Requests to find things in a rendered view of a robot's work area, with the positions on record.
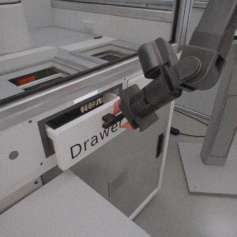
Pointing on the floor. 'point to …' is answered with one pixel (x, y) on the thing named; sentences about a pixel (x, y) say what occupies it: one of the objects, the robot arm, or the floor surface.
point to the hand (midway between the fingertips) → (119, 119)
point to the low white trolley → (66, 213)
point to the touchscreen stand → (216, 142)
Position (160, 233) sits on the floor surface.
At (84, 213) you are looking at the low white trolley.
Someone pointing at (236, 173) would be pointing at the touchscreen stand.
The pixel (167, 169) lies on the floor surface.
